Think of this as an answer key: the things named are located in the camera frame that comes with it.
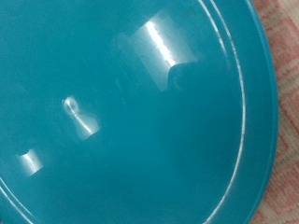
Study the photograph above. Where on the blue plate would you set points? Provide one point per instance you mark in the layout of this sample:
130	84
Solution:
124	124

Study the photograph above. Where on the pink checked towel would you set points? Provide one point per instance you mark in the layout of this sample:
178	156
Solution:
289	93

